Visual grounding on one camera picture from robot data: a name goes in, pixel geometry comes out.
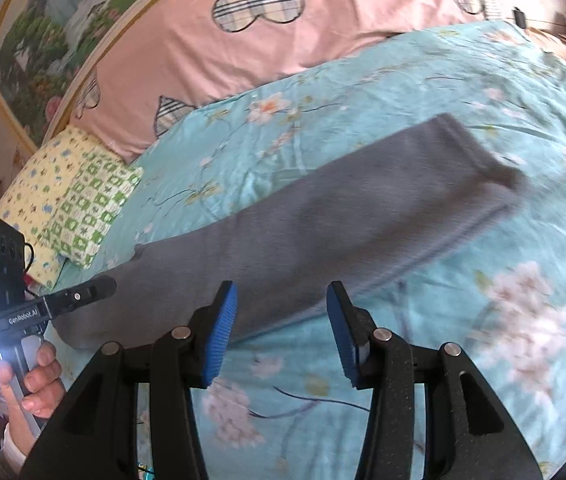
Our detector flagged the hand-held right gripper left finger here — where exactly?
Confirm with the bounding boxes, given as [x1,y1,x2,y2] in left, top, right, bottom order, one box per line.
[19,280,239,480]

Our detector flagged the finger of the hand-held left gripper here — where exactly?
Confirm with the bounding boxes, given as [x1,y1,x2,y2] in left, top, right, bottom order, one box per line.
[47,275,118,320]

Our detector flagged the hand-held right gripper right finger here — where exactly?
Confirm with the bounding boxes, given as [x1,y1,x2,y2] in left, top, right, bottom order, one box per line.
[326,280,544,480]

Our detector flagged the grey pants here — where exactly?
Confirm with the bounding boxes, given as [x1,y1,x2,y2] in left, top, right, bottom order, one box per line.
[52,113,528,350]

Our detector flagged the person's left forearm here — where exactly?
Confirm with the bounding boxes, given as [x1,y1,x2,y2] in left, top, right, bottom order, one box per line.
[2,422,38,473]

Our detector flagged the person's left hand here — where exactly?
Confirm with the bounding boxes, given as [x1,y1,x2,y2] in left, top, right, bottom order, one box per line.
[0,345,66,420]

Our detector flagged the yellow and green patterned pillow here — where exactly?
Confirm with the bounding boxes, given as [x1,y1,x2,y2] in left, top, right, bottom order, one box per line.
[0,126,144,288]

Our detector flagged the teal floral bed sheet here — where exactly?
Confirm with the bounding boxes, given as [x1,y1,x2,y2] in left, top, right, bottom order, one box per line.
[38,19,566,480]

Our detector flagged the framed landscape painting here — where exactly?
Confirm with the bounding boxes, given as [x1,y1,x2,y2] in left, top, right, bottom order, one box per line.
[0,0,229,153]

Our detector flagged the pink pillow with plaid hearts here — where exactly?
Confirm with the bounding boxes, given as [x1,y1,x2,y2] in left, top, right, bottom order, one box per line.
[69,0,524,163]

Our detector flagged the black cable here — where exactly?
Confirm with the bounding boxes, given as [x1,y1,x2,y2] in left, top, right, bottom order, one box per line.
[22,242,44,297]

